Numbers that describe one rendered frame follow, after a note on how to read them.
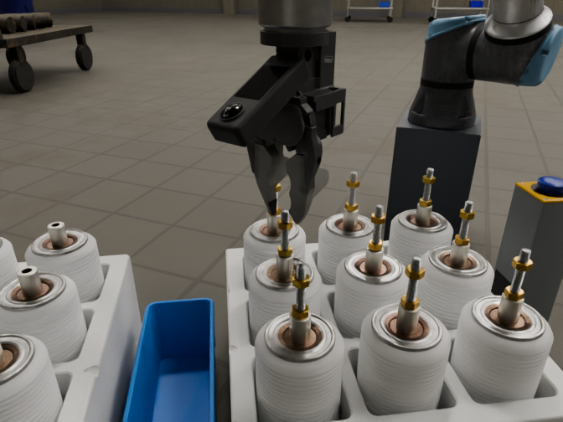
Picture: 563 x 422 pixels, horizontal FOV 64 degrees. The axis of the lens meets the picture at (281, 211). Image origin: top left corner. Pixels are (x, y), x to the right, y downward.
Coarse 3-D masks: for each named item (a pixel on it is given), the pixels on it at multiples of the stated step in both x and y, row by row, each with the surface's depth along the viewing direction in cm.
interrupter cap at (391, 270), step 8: (352, 256) 62; (360, 256) 62; (384, 256) 62; (392, 256) 62; (344, 264) 60; (352, 264) 60; (360, 264) 61; (384, 264) 61; (392, 264) 60; (400, 264) 60; (352, 272) 58; (360, 272) 59; (368, 272) 59; (376, 272) 59; (384, 272) 59; (392, 272) 59; (400, 272) 58; (360, 280) 57; (368, 280) 57; (376, 280) 57; (384, 280) 57; (392, 280) 57
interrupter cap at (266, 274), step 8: (264, 264) 60; (272, 264) 60; (296, 264) 60; (304, 264) 60; (256, 272) 58; (264, 272) 59; (272, 272) 59; (296, 272) 59; (312, 272) 58; (264, 280) 57; (272, 280) 57; (280, 280) 57; (288, 280) 57; (272, 288) 56; (280, 288) 55; (288, 288) 55
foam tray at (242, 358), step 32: (352, 352) 57; (352, 384) 51; (448, 384) 52; (544, 384) 53; (256, 416) 48; (352, 416) 48; (384, 416) 48; (416, 416) 48; (448, 416) 48; (480, 416) 48; (512, 416) 48; (544, 416) 48
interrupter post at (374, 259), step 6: (366, 252) 59; (372, 252) 58; (378, 252) 58; (366, 258) 59; (372, 258) 58; (378, 258) 58; (366, 264) 59; (372, 264) 59; (378, 264) 59; (372, 270) 59; (378, 270) 59
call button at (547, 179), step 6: (540, 180) 67; (546, 180) 67; (552, 180) 67; (558, 180) 67; (540, 186) 67; (546, 186) 66; (552, 186) 65; (558, 186) 65; (546, 192) 66; (552, 192) 66; (558, 192) 66
